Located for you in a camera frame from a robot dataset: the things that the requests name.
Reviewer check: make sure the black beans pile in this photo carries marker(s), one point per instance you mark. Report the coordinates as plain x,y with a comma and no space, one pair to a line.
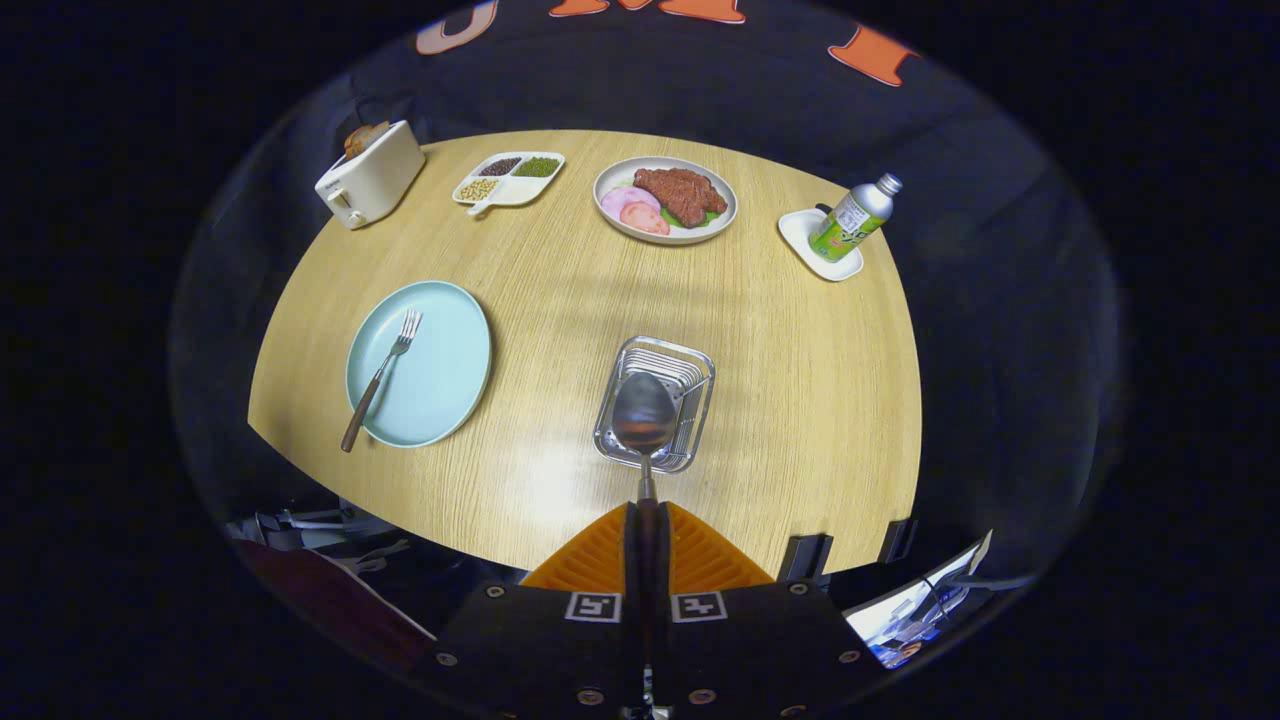
500,166

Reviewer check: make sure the grey metal stand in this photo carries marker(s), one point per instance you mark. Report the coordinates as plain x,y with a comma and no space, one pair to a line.
300,530

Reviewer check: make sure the brown steak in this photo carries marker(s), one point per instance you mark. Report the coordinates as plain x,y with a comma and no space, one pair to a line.
680,190

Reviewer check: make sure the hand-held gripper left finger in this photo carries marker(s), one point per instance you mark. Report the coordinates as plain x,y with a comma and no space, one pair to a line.
530,640

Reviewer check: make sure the cream white toaster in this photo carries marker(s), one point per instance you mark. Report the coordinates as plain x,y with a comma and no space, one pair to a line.
375,180

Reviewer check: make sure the light blue round plate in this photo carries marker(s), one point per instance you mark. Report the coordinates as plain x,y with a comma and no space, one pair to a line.
440,360

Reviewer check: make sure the green lettuce leaf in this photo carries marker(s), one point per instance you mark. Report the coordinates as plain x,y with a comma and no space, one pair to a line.
708,216

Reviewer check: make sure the black table bracket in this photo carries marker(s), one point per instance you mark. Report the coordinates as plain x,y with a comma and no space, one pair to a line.
805,557
897,540

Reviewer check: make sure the grey round dinner plate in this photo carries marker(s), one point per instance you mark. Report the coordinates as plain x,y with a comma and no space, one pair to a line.
612,215

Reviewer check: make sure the brown toast slice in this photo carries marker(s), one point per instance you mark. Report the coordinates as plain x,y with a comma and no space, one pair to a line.
376,133
355,142

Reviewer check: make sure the black backdrop cloth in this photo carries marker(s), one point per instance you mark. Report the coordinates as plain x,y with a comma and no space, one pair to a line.
700,90

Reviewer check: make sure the white square coaster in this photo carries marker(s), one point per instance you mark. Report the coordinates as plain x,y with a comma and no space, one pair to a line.
800,235

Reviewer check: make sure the yellow soybeans pile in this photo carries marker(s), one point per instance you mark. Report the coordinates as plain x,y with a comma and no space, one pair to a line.
478,188

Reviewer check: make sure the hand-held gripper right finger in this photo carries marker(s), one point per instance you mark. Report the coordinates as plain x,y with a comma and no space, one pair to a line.
760,640

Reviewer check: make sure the white divided snack tray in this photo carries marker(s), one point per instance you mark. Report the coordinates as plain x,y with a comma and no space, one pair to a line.
520,190

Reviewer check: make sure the silver bottle with green label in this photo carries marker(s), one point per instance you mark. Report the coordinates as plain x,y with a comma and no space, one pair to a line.
850,222

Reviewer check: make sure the dark pink ham slice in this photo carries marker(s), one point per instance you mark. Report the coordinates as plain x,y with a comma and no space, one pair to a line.
645,218

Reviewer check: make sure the pale pink ham slice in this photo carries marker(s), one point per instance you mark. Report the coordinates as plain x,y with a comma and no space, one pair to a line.
622,200

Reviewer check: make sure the green beans pile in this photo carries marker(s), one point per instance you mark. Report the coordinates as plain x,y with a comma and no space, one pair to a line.
537,167

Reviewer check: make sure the dark red cloth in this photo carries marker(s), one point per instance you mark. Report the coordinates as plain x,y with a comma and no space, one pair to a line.
330,600

